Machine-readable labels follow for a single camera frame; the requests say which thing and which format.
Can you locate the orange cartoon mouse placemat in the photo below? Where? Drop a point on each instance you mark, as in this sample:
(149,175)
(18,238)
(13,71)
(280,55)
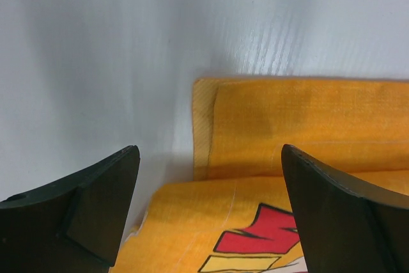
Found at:
(235,216)

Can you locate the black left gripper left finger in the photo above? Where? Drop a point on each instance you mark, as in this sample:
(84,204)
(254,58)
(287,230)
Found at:
(74,224)

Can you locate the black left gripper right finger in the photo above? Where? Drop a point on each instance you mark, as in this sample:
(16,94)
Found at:
(345,224)

